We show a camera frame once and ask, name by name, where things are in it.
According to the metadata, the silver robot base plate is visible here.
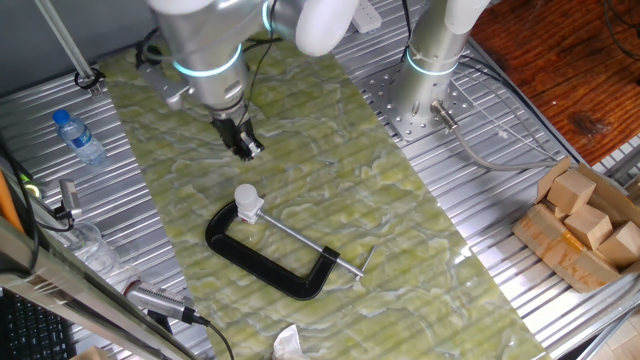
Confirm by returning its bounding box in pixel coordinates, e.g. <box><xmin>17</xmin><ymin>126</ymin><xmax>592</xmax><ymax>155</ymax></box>
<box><xmin>358</xmin><ymin>64</ymin><xmax>476</xmax><ymax>143</ymax></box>

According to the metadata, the light wooden block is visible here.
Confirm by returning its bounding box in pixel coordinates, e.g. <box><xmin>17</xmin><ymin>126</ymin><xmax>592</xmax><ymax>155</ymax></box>
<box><xmin>546</xmin><ymin>169</ymin><xmax>597</xmax><ymax>216</ymax></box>
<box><xmin>597</xmin><ymin>221</ymin><xmax>640</xmax><ymax>269</ymax></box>
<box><xmin>563</xmin><ymin>203</ymin><xmax>614</xmax><ymax>251</ymax></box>

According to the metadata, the black base cable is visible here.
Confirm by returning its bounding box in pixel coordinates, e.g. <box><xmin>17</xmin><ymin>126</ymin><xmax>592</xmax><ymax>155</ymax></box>
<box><xmin>398</xmin><ymin>0</ymin><xmax>415</xmax><ymax>64</ymax></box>

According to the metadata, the thick black cable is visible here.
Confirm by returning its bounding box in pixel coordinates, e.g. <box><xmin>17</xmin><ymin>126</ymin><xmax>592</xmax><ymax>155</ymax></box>
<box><xmin>0</xmin><ymin>144</ymin><xmax>41</xmax><ymax>275</ymax></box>

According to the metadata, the slanted aluminium pole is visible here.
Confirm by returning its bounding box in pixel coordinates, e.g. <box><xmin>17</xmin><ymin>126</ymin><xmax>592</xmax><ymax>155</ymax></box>
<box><xmin>33</xmin><ymin>0</ymin><xmax>104</xmax><ymax>97</ymax></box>

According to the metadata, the white power strip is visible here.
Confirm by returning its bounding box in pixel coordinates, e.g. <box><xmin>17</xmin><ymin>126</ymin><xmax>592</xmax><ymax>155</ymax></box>
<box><xmin>351</xmin><ymin>0</ymin><xmax>383</xmax><ymax>35</ymax></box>

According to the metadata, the white lamp socket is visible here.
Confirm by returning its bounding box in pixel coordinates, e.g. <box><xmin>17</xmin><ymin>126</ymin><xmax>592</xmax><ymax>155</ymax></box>
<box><xmin>235</xmin><ymin>197</ymin><xmax>265</xmax><ymax>225</ymax></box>

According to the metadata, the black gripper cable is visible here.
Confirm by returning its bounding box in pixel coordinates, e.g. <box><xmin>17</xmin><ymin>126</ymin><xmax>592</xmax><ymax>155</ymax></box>
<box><xmin>242</xmin><ymin>29</ymin><xmax>281</xmax><ymax>126</ymax></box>

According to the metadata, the black C-clamp with steel screw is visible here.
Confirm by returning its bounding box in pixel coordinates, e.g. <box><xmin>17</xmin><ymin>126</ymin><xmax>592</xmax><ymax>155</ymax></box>
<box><xmin>204</xmin><ymin>199</ymin><xmax>377</xmax><ymax>302</ymax></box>

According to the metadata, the aluminium frame rail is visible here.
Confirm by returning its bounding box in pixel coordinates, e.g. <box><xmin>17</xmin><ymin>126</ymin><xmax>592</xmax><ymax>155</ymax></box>
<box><xmin>0</xmin><ymin>214</ymin><xmax>201</xmax><ymax>360</ymax></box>

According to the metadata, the empty clear plastic cup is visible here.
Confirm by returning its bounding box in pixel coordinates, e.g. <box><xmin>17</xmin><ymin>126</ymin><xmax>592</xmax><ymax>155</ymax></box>
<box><xmin>59</xmin><ymin>222</ymin><xmax>122</xmax><ymax>279</ymax></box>

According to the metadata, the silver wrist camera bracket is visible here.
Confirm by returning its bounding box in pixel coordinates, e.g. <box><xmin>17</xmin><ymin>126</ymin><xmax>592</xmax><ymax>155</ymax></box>
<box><xmin>134</xmin><ymin>44</ymin><xmax>195</xmax><ymax>111</ymax></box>

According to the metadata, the crumpled white tissue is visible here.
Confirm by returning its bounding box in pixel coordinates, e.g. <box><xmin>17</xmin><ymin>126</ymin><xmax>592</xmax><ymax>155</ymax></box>
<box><xmin>272</xmin><ymin>323</ymin><xmax>311</xmax><ymax>360</ymax></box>

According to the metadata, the grey base hose cable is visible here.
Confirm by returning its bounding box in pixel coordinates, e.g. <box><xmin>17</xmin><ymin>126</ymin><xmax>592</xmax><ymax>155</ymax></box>
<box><xmin>430</xmin><ymin>99</ymin><xmax>559</xmax><ymax>172</ymax></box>

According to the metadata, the brown cardboard box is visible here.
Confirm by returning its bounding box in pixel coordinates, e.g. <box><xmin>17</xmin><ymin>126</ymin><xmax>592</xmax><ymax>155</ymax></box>
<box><xmin>511</xmin><ymin>155</ymin><xmax>640</xmax><ymax>294</ymax></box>

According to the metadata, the green marble pattern mat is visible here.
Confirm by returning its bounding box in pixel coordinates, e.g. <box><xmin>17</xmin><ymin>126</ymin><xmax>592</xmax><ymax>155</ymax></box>
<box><xmin>98</xmin><ymin>29</ymin><xmax>551</xmax><ymax>360</ymax></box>

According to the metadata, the water bottle with blue cap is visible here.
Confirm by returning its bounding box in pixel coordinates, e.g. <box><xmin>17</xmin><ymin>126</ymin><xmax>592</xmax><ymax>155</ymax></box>
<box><xmin>52</xmin><ymin>108</ymin><xmax>108</xmax><ymax>167</ymax></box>

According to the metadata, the black camera cable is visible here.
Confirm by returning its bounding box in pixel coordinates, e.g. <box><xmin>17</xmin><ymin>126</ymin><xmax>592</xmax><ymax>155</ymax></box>
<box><xmin>192</xmin><ymin>314</ymin><xmax>236</xmax><ymax>360</ymax></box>

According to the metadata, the silver camera on black clamp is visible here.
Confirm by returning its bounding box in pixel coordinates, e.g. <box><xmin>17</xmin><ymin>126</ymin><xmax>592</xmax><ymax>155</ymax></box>
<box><xmin>53</xmin><ymin>178</ymin><xmax>84</xmax><ymax>222</ymax></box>

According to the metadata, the small cardboard box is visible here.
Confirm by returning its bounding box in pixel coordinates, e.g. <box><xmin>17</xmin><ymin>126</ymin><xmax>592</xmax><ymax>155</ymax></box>
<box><xmin>69</xmin><ymin>345</ymin><xmax>110</xmax><ymax>360</ymax></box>

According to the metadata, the ribbed silver camera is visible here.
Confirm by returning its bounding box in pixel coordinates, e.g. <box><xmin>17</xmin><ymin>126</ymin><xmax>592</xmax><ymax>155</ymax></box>
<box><xmin>123</xmin><ymin>279</ymin><xmax>211</xmax><ymax>327</ymax></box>

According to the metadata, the orange handle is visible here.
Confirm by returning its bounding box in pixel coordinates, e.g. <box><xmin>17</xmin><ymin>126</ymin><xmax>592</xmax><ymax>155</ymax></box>
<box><xmin>0</xmin><ymin>169</ymin><xmax>25</xmax><ymax>234</ymax></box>

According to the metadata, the black cable ring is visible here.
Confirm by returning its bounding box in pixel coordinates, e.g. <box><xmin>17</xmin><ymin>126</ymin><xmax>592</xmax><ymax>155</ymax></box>
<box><xmin>73</xmin><ymin>67</ymin><xmax>107</xmax><ymax>92</ymax></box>

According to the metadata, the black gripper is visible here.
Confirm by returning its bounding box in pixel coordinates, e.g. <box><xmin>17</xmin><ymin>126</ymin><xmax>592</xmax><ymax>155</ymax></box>
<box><xmin>209</xmin><ymin>110</ymin><xmax>265</xmax><ymax>162</ymax></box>

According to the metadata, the black keyboard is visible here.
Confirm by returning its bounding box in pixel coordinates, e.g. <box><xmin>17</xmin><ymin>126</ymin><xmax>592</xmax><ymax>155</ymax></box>
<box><xmin>0</xmin><ymin>289</ymin><xmax>77</xmax><ymax>360</ymax></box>

